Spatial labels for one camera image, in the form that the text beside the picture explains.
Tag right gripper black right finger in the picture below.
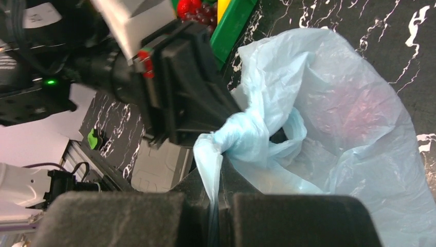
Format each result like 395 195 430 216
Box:
218 157 382 246

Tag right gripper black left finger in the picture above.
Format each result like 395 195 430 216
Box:
31 170 220 246

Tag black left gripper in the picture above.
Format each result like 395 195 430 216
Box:
68 20 241 147

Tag light blue plastic bag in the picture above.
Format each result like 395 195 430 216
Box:
193 28 435 246

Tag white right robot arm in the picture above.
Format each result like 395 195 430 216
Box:
1 158 382 246

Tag dark fake grapes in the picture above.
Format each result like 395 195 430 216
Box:
175 0 217 35

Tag green plastic fruit crate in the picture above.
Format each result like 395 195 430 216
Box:
170 0 260 70

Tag green bone-shaped toy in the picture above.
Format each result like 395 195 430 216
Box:
87 128 103 150

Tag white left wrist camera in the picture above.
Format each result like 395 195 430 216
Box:
91 0 176 65

